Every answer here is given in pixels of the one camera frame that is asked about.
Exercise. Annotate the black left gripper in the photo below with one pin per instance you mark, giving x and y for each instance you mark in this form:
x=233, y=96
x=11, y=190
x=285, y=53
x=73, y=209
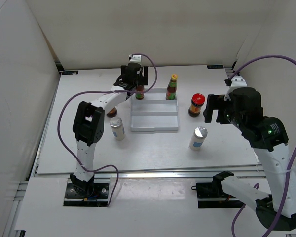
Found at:
x=144, y=78

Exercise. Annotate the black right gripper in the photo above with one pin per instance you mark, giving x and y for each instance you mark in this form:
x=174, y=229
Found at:
x=213, y=101

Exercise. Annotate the tall sauce bottle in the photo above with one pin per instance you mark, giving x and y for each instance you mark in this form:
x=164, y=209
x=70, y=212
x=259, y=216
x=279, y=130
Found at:
x=139, y=92
x=172, y=88

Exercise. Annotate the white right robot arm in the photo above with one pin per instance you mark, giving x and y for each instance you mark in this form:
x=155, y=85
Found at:
x=268, y=138

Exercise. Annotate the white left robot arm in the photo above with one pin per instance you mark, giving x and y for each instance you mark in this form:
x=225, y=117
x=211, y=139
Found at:
x=89, y=122

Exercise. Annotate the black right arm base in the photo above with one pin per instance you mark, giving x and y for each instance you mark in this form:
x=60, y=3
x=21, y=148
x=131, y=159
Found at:
x=208, y=198

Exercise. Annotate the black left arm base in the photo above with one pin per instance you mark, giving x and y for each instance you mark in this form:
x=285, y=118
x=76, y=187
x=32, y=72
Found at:
x=98, y=196

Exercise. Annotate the right red-lid sauce jar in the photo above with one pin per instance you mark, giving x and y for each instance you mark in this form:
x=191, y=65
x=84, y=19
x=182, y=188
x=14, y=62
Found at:
x=197, y=102

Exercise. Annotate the red-lid sauce jar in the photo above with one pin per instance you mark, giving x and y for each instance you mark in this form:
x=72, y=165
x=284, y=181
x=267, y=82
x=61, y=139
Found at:
x=112, y=112
x=197, y=102

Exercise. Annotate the right white shaker bottle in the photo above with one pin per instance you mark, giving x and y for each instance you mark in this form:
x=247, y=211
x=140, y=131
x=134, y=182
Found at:
x=199, y=135

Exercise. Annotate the white shaker bottle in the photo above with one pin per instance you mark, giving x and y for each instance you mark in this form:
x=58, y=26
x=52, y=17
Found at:
x=199, y=135
x=117, y=128

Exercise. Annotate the white tiered organizer tray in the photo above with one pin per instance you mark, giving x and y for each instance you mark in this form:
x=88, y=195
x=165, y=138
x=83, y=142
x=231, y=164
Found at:
x=154, y=113

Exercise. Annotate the left red-lid sauce jar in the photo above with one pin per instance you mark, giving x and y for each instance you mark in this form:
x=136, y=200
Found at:
x=112, y=112

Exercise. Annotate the left white shaker bottle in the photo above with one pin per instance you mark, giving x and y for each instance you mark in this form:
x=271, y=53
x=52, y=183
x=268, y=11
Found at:
x=117, y=128

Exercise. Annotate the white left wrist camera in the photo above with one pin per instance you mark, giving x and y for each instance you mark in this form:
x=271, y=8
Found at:
x=135, y=58

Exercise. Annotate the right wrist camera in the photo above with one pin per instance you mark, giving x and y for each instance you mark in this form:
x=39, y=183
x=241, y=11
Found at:
x=233, y=84

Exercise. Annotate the aluminium right rail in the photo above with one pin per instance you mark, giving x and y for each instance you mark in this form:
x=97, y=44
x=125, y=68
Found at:
x=229, y=71

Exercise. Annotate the aluminium rail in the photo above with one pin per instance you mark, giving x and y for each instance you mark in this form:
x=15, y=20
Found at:
x=229, y=71
x=250, y=171

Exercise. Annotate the right black corner bracket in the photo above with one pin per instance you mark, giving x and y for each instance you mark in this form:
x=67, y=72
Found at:
x=215, y=67

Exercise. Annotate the black corner bracket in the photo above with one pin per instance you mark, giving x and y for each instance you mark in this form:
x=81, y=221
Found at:
x=215, y=67
x=69, y=72

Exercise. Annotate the left black corner bracket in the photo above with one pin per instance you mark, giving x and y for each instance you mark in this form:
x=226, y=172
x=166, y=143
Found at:
x=69, y=72

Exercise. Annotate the aluminium front rail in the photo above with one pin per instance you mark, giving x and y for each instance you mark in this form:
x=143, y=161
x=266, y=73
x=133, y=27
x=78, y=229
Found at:
x=250, y=171

